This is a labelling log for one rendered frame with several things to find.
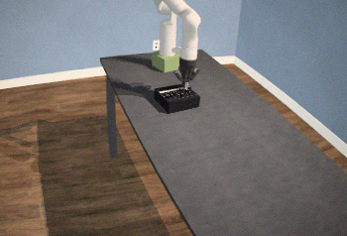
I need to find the black lighting desk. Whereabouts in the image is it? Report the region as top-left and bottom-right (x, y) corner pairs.
(154, 84), (200, 113)

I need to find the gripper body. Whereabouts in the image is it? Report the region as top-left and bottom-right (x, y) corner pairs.
(178, 57), (196, 75)

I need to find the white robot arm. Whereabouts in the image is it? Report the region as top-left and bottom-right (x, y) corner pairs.
(154, 0), (200, 60)

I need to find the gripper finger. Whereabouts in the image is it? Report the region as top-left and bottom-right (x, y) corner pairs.
(173, 69), (188, 90)
(186, 68), (199, 89)

